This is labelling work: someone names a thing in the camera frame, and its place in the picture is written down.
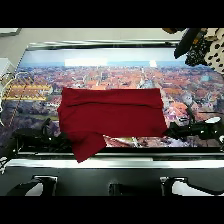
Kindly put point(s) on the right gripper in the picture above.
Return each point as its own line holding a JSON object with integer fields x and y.
{"x": 176, "y": 130}

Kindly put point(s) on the red garment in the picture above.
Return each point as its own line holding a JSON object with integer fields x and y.
{"x": 110, "y": 113}

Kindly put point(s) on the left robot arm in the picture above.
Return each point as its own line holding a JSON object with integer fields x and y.
{"x": 30, "y": 138}

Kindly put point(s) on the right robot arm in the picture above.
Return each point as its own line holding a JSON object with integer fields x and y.
{"x": 208, "y": 128}

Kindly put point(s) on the black garment with pale dots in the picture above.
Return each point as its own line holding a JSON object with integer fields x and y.
{"x": 196, "y": 53}

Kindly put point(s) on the white garment with black spots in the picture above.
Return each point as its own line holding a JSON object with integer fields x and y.
{"x": 216, "y": 53}

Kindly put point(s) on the yellow checked garment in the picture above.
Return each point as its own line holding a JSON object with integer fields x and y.
{"x": 26, "y": 89}

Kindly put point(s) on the silver frame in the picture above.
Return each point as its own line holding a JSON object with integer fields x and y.
{"x": 133, "y": 164}

